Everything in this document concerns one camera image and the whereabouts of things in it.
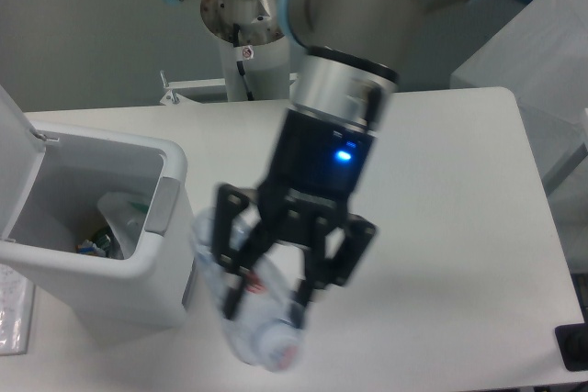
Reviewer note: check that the white plastic wrapper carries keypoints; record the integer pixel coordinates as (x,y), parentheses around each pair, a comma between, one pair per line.
(125,214)

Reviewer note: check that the black device at edge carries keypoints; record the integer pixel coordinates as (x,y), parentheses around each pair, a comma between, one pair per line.
(572,341)

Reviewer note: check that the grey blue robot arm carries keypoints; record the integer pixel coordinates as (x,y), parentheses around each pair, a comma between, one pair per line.
(354,53)

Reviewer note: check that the white covered side table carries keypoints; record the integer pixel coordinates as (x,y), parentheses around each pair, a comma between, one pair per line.
(541,57)

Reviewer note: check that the trash pile inside can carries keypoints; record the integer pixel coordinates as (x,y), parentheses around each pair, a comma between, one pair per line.
(101,244)

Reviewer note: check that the white trash can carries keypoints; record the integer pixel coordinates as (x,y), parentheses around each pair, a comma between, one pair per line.
(52,176)

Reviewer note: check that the white pedestal base bracket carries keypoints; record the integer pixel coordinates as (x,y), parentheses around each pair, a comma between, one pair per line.
(253,86)

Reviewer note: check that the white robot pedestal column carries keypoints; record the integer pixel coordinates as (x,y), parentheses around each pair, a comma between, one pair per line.
(248,35)

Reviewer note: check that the clear plastic water bottle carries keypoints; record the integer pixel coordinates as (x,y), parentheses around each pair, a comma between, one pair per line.
(261,332)

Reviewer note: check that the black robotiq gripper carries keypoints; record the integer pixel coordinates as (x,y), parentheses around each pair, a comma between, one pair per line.
(304,197)

